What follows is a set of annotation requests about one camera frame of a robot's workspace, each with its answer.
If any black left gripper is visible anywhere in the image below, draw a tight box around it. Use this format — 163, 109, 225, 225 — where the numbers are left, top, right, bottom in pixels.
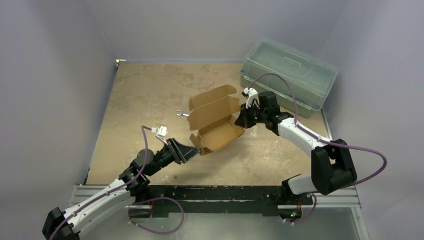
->
146, 137, 201, 176

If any brown cardboard box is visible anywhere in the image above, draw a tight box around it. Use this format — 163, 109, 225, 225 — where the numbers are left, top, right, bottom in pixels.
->
187, 84, 245, 156

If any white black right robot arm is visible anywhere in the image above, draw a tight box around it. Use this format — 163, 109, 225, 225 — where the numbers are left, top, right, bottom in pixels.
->
235, 88, 357, 204

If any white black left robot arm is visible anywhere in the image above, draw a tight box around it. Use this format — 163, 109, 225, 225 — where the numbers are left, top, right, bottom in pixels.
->
41, 138, 202, 240

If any clear plastic storage box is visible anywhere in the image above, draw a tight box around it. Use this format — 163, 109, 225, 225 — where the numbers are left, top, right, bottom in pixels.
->
240, 37, 339, 118

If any silver open-end wrench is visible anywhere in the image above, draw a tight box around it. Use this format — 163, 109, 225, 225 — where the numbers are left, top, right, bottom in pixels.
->
176, 110, 189, 117

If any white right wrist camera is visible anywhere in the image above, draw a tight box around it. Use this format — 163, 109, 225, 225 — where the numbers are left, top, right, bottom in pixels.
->
242, 87, 260, 109

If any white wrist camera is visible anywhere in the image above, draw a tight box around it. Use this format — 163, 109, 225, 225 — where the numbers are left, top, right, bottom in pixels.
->
150, 124, 168, 145
242, 87, 260, 109

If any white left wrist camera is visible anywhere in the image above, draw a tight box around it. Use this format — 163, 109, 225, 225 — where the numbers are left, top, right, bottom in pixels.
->
150, 124, 168, 145

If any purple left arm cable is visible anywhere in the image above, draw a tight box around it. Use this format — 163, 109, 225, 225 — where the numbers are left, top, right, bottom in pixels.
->
48, 125, 153, 240

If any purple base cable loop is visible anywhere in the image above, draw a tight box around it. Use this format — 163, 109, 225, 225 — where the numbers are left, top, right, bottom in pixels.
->
127, 196, 185, 235

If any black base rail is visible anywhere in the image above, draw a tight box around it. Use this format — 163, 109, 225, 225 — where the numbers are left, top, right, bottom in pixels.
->
135, 185, 314, 218

